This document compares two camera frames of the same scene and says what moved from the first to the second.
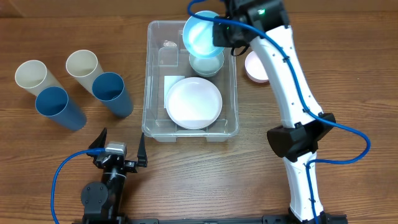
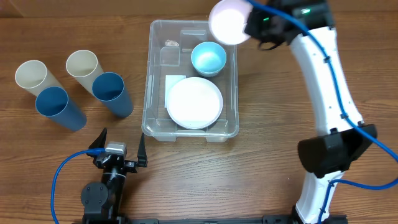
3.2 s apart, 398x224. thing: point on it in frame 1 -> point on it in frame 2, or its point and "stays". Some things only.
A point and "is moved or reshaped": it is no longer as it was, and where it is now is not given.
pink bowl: [254, 68] is moved or reshaped
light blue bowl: [198, 35] -> [208, 58]
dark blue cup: [53, 102] stays
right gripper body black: [231, 35] -> [268, 27]
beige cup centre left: [83, 65] stays
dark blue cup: [109, 88] stays
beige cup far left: [34, 76] stays
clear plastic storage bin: [176, 102] stays
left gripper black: [142, 160] stays
